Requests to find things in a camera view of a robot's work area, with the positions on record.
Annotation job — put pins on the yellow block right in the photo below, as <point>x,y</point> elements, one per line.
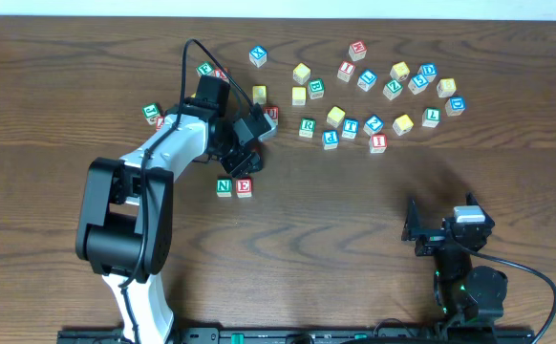
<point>446,87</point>

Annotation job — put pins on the green R block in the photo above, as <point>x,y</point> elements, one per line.
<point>307,127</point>

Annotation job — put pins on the red U block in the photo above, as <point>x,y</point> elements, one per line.
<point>273,113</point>

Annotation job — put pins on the green J block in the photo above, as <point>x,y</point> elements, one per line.
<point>151,113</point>

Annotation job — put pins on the blue 2 block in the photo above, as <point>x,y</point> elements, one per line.
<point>373,125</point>

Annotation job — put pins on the green N block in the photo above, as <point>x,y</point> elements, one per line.
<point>224,187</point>

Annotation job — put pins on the yellow monkey picture block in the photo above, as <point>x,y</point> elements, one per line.
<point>400,71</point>

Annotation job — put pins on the blue D block front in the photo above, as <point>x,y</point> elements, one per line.
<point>455,106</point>

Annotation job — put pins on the yellow block centre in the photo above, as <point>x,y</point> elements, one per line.
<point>335,116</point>

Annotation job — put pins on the blue X block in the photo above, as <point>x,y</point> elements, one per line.
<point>258,56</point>

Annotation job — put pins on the blue L block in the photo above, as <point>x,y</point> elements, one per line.
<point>367,80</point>

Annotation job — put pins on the blue P block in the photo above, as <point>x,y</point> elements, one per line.
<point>330,139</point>

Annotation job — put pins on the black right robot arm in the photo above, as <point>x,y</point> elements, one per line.
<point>467,293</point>

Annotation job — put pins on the blue 5 block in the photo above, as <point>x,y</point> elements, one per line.
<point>417,84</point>

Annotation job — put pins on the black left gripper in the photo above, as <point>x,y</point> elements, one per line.
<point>242,161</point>

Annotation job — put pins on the yellow pen picture block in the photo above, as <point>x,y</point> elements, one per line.
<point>402,125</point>

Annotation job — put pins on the red A block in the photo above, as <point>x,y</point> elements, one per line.
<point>159,123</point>

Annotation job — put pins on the red E block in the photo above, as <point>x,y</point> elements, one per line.
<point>244,187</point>

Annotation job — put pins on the green 7 block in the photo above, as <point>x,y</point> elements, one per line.
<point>431,117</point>

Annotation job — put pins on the red i block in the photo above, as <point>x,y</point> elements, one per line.
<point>345,71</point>
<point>378,143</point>

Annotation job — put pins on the blue d block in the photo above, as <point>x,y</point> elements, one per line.
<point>428,71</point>
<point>455,106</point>

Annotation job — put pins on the green Z block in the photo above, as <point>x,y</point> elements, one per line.
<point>392,89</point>

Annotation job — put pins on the green B block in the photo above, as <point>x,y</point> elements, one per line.
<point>316,88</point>

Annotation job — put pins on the yellow block rear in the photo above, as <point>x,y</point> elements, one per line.
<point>301,73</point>

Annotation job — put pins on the blue D block rear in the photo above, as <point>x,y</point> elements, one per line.
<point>428,71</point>

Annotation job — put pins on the red I block rear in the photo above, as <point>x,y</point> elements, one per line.
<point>345,71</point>

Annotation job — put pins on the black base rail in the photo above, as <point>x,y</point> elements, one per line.
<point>390,331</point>

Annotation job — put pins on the red H block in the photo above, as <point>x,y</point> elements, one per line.
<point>357,50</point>

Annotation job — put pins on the blue T block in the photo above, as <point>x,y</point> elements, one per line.
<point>350,128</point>

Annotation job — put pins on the yellow O block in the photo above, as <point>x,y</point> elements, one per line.
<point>259,93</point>

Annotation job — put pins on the green F block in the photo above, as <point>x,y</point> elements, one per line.
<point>205,68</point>

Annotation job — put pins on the red Y block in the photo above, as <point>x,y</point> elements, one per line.
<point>220,74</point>

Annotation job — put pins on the yellow block beside B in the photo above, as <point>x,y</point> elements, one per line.
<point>298,96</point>

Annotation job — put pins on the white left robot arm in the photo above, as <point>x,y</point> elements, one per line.
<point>126,218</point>

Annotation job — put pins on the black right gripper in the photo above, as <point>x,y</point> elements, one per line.
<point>433,241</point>

